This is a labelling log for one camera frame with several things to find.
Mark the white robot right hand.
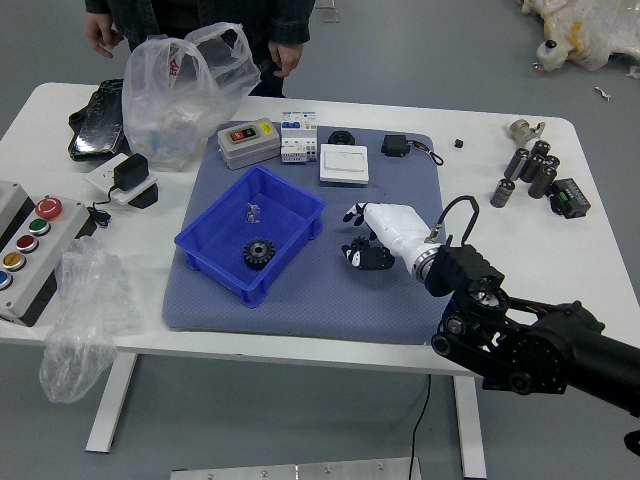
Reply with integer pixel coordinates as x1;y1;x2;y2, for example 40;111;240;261
342;201;442;271

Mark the person's left hand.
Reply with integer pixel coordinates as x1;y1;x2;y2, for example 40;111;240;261
267;39;304;79

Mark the person's right hand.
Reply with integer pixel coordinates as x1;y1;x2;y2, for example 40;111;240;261
85;13;125;60

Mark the big black gear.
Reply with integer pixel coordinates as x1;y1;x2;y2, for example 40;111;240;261
242;238;279;274

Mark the blue plastic box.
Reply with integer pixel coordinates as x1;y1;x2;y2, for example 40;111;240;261
173;164;327;307

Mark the plain grey box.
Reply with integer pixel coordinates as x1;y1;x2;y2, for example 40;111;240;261
0;179;26;241

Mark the grey multi-button control box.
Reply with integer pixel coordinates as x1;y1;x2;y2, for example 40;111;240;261
0;197;99;329

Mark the clear item on floor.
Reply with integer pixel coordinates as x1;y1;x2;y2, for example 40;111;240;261
314;0;341;24

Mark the white blue circuit breaker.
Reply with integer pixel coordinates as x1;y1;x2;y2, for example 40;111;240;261
279;110;320;164

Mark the person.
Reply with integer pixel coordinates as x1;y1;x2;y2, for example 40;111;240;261
83;0;317;99

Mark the black keyboard-like tray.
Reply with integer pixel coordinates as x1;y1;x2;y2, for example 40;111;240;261
67;78;132;162

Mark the blue-grey padded mat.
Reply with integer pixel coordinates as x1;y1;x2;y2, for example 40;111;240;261
161;121;446;346

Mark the large translucent white plastic bag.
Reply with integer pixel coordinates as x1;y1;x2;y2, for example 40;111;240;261
121;22;263;174

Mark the white socket plate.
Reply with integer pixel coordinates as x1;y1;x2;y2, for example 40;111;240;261
84;153;160;206

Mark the white metal connector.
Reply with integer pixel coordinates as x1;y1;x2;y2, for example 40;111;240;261
508;118;546;147

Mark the black base under socket plate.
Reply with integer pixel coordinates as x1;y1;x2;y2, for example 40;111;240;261
127;183;161;211

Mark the black module with green terminal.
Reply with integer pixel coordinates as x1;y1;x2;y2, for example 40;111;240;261
547;177;592;220

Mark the white table leg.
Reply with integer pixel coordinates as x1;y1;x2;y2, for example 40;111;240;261
453;375;489;479
85;352;137;454

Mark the silver metal plate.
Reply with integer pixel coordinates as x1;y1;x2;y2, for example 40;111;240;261
169;455;422;480

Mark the plastic wrapped yellow-white bundle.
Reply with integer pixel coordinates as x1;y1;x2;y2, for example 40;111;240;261
517;0;640;72

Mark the crumpled clear plastic bag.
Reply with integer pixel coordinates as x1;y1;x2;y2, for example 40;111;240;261
38;236;139;405

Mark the white wall switch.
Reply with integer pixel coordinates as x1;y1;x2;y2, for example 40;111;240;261
318;143;371;187

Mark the black module with wires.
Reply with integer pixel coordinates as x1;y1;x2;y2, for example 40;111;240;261
380;133;445;166

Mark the grey red-green push-button switch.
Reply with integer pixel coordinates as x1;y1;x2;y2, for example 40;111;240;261
216;118;282;172

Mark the black power adapter with cord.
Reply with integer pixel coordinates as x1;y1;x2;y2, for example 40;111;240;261
87;153;151;229

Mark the black cable under table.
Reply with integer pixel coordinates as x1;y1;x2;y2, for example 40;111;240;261
409;373;434;480

